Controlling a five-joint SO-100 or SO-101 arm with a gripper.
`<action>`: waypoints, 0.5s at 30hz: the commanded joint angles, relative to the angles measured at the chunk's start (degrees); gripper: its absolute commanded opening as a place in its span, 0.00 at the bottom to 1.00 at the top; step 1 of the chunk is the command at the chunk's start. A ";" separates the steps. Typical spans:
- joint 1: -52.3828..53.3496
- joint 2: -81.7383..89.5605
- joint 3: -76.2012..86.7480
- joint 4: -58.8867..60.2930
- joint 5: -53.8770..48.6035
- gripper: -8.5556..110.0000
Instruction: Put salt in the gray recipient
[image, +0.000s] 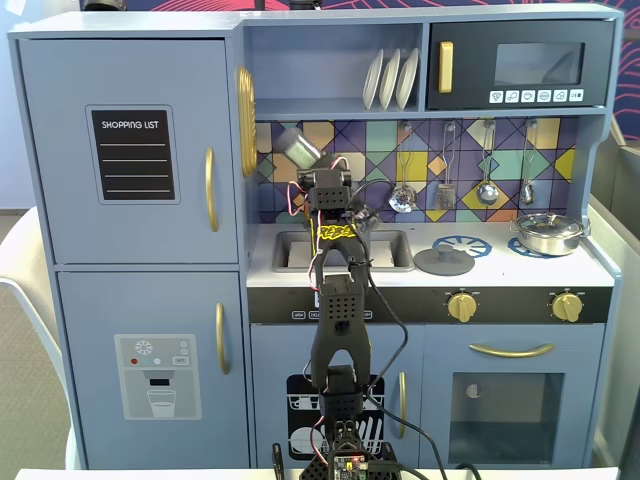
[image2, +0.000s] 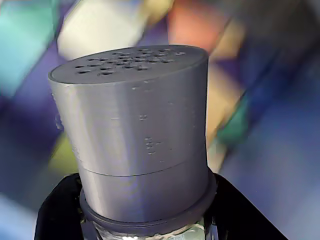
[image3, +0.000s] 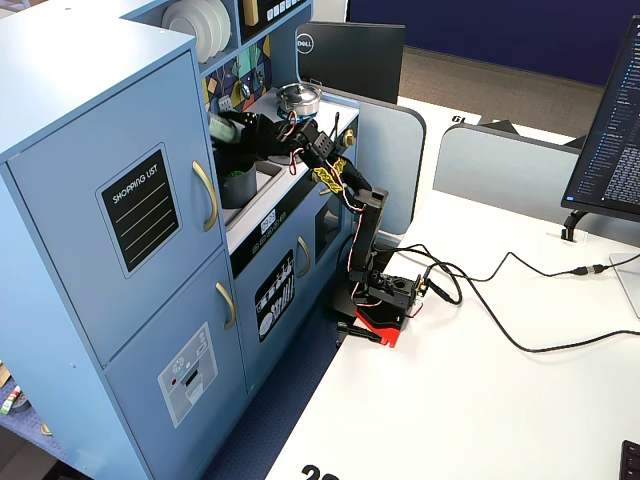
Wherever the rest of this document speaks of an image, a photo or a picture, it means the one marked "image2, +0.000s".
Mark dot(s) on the salt shaker with gray lid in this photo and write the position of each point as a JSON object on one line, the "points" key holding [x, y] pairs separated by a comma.
{"points": [[135, 130]]}

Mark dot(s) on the colourful geometric patterned mat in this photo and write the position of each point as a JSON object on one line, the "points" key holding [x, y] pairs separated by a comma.
{"points": [[270, 75]]}

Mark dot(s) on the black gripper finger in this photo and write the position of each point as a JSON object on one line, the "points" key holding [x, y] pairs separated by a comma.
{"points": [[60, 215], [237, 220]]}

